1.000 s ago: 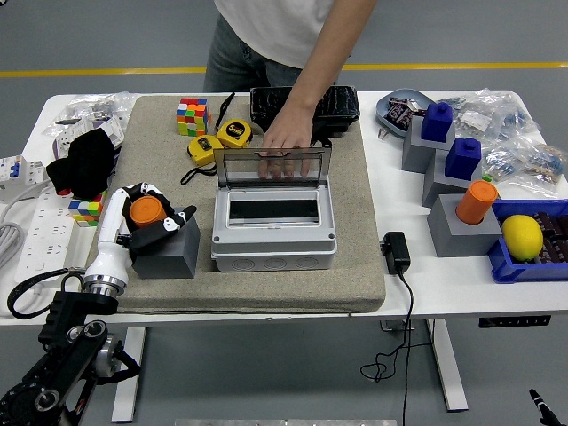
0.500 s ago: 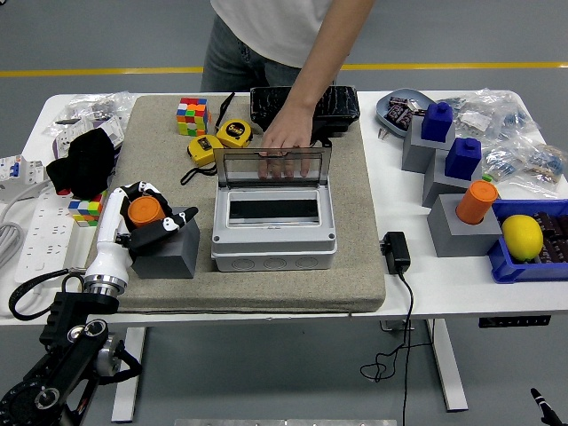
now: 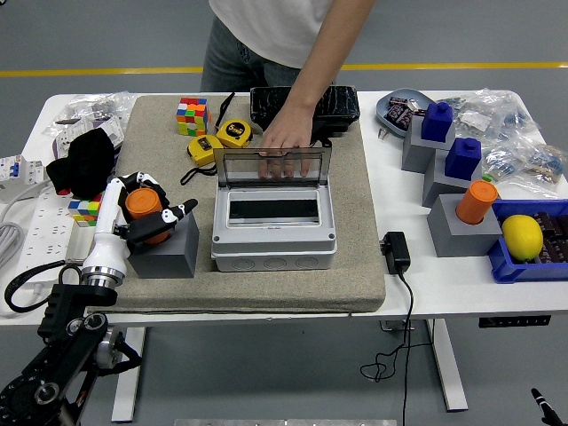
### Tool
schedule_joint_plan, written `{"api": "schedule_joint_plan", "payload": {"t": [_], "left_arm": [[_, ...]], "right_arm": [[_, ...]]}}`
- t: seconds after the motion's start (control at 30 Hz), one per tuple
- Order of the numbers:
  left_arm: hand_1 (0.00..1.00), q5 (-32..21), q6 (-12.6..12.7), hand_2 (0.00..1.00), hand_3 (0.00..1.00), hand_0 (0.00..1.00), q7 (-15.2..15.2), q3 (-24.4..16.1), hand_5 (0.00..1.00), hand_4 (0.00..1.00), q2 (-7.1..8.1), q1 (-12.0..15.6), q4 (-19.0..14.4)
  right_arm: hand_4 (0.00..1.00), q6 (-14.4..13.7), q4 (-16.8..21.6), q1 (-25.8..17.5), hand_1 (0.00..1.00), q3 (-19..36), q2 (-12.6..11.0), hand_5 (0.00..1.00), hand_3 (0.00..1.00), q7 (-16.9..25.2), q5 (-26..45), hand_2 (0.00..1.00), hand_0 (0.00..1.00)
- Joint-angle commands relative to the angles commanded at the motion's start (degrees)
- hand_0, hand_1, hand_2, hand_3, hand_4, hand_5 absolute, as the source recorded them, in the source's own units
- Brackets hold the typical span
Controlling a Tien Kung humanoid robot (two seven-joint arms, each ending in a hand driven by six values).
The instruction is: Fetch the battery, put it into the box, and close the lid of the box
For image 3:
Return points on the person's left hand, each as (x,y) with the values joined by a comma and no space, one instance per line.
(288,133)

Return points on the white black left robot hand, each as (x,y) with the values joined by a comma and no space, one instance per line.
(108,239)

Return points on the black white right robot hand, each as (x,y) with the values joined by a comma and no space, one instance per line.
(538,397)

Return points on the orange cylinder battery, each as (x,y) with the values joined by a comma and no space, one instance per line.
(475,202)
(144,204)

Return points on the transparent hinged box lid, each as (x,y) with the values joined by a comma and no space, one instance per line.
(235,171)

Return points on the grey electrical junction box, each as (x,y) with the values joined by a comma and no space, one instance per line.
(275,262)

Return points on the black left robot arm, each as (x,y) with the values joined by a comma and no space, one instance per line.
(66,306)

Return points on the person's left forearm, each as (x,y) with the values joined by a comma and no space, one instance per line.
(324,66)

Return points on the small colourful puzzle cube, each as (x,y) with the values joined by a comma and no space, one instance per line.
(84,213)

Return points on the yellow tape measure black label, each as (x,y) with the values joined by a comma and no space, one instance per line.
(235,132)

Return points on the black plastic case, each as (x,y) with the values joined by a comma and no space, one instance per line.
(341,106)

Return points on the grey block with round hole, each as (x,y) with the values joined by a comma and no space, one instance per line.
(168,262)

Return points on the white power strip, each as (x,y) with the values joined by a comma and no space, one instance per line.
(44,235)

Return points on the black tweezers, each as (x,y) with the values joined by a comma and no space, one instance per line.
(226,105)

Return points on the black desk control panel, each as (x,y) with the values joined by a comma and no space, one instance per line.
(515,321)

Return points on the black cloth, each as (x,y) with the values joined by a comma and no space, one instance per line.
(84,160)

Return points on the blue-grey dish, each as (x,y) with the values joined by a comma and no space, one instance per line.
(382,111)

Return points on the large colourful puzzle cube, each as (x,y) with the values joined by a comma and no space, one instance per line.
(193,116)

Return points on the person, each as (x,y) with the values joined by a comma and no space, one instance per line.
(275,26)

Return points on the white purple carton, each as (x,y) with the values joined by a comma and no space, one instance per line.
(113,131)

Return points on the white circuit breaker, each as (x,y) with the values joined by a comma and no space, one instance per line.
(22,171)

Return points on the clear bag of small parts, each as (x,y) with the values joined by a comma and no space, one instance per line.
(62,124)
(106,104)

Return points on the tall grey block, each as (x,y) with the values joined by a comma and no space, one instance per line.
(415,151)

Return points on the blue plastic bin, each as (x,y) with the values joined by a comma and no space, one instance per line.
(510,271)

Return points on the white table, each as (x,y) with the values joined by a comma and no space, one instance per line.
(444,293)

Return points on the blue block with knob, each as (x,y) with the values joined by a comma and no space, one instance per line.
(463,160)
(437,122)

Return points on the grey-brown fabric mat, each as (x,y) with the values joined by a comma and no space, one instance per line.
(310,288)

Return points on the black power adapter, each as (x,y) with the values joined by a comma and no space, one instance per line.
(397,250)

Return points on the yellow lemon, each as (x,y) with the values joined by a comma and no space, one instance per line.
(521,237)

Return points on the wide grey block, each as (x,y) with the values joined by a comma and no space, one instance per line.
(461,239)

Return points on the clear bag with white label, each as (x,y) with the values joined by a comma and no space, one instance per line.
(475,120)

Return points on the clear bag with blue parts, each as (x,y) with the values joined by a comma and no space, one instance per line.
(515,120)
(499,160)

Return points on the clear bag with brown parts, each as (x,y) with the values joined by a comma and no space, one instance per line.
(543,164)

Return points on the grey metal bracket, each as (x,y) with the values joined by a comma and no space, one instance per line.
(390,326)

